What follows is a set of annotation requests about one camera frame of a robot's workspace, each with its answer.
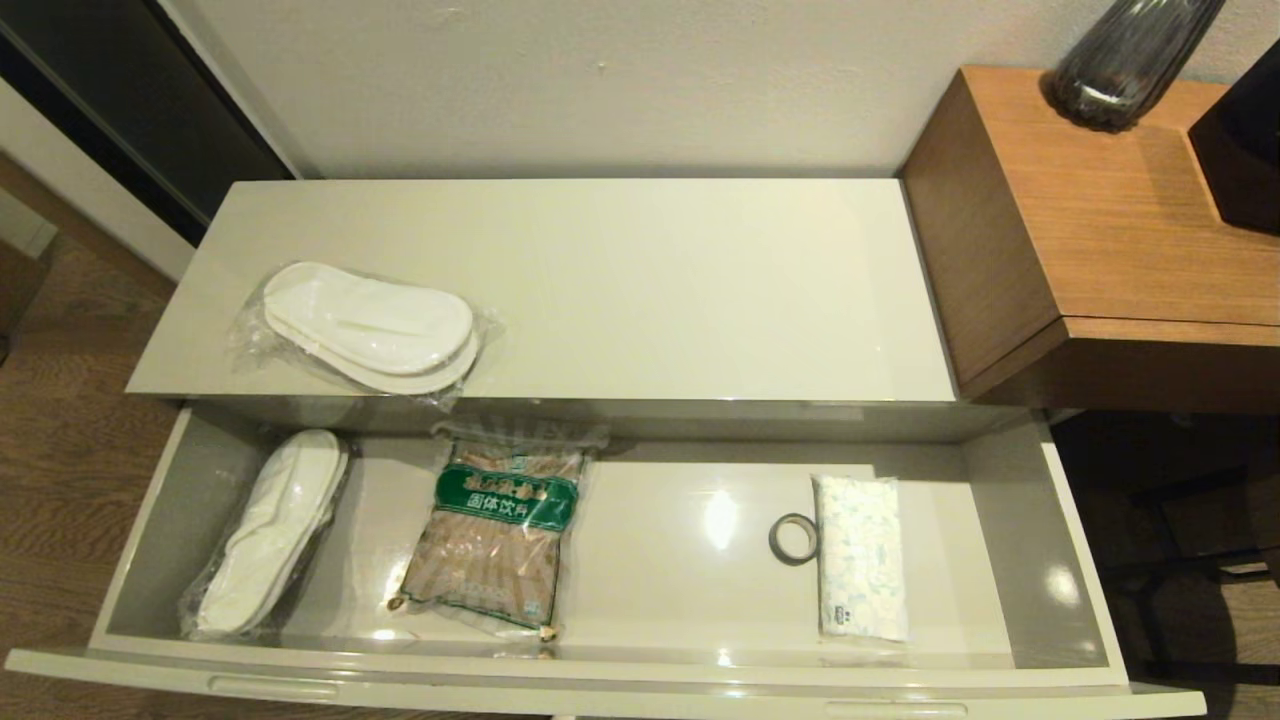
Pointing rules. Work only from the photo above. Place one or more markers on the grey ribbed glass vase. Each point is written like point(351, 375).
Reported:
point(1130, 60)

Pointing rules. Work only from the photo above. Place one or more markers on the white slippers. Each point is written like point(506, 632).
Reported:
point(265, 540)
point(370, 325)

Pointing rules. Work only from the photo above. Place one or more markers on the black box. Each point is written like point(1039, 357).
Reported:
point(1250, 150)

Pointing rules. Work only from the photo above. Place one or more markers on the dark door panel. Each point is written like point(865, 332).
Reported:
point(120, 90)

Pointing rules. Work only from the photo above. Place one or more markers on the black tape roll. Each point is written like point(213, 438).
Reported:
point(774, 540)

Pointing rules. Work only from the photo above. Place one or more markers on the drink sachet bag green label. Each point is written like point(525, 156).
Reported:
point(490, 550)

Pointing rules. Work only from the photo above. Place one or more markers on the brown wooden side cabinet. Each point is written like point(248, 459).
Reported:
point(1100, 220)

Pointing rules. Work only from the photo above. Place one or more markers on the white tissue pack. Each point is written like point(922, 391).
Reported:
point(862, 565)

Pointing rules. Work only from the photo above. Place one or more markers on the white glossy drawer cabinet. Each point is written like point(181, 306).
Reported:
point(700, 280)

